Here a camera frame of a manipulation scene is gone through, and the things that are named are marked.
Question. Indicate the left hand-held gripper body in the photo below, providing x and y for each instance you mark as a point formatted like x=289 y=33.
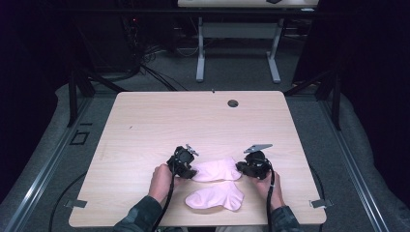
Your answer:
x=180 y=159

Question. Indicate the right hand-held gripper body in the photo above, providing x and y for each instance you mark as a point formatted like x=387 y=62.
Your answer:
x=257 y=164

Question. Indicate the pink sock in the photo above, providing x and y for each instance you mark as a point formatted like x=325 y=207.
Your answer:
x=216 y=169
x=216 y=196

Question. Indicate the person's left hand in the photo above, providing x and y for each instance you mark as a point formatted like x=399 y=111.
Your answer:
x=161 y=183

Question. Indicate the person's right hand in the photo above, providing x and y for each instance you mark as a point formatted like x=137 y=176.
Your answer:
x=277 y=193

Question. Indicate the white-legged desk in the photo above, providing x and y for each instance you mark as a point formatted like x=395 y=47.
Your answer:
x=200 y=48

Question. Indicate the black object on desk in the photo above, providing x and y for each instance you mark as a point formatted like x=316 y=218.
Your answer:
x=274 y=1

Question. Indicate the grey metal table bracket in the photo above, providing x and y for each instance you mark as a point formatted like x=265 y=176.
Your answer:
x=320 y=203
x=75 y=203

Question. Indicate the aluminium floor rail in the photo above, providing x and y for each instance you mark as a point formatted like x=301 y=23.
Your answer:
x=38 y=180
x=354 y=167

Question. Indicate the black metal frame post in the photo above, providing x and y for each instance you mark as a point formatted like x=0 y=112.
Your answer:
x=336 y=103
x=73 y=96

